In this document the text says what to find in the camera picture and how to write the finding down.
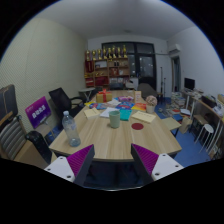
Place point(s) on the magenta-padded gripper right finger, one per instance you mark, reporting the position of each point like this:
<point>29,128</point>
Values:
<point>165,165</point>

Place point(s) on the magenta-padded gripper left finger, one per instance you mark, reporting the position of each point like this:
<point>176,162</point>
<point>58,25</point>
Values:
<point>60,166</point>

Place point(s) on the clear plastic water bottle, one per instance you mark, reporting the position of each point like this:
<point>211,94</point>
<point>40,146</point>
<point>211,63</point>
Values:
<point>71,131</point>

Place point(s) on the small low wooden table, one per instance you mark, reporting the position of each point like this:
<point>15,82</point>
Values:
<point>170,123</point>

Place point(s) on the flat round red coaster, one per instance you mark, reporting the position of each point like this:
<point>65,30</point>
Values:
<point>137,126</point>

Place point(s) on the pale yellow envelope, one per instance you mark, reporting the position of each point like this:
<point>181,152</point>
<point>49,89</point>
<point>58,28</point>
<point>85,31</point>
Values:
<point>143,116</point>

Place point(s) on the white round stool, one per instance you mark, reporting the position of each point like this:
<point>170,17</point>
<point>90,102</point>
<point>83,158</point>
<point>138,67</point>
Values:
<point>207,128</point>

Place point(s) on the grey striped chair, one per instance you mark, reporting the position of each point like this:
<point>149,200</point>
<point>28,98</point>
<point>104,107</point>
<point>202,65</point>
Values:
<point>11,136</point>

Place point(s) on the purple sign board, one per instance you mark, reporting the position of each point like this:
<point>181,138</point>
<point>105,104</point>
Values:
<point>37,112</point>

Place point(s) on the pale yellow notebook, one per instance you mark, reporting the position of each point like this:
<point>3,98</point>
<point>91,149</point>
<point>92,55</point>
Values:
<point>91,113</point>

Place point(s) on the orange book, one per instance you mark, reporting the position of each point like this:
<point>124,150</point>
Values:
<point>139,106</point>

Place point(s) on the pile of books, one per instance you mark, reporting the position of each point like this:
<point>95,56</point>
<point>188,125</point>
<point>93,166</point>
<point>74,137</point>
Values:
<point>177,101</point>

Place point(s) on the pink flowers in white pot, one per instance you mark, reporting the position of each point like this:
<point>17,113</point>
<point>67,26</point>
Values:
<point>151,101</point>

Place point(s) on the black office chair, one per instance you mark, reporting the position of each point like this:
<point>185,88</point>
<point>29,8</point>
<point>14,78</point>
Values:
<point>60,100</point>

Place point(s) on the white paper booklet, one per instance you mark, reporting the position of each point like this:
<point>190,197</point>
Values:
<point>106,112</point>

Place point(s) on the blue and red book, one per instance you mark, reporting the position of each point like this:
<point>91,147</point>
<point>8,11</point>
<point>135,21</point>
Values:
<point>97,106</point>

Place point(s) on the cluttered wooden side desk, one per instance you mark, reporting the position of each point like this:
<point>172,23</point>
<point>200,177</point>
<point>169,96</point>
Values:
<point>206,106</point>

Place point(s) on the orange and white carton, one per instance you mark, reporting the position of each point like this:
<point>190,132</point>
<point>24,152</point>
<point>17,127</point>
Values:
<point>137,96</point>

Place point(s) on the pink flat box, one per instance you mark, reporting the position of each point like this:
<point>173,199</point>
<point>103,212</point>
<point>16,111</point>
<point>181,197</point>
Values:
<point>125,98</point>

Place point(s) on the brown padded chair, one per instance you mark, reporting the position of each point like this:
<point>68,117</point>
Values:
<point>146,90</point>

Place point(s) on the small round white table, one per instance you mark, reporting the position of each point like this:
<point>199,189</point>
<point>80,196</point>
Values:
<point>86,90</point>

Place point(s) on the yellow gift box red ribbon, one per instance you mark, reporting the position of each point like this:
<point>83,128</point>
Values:
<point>104,97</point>

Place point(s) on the black case with tan trim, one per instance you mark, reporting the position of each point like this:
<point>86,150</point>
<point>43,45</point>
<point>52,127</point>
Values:
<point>7,100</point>

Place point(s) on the black computer monitor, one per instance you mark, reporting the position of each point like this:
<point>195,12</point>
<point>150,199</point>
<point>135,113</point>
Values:
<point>189,83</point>

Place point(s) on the dark glass door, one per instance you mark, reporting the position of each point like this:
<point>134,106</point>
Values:
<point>145,66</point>

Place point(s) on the wooden shelf unit with trophies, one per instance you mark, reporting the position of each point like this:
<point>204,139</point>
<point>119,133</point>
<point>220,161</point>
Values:
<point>106,70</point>

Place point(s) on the white wall air conditioner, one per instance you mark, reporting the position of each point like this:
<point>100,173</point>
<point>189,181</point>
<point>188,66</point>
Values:
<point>174,48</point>

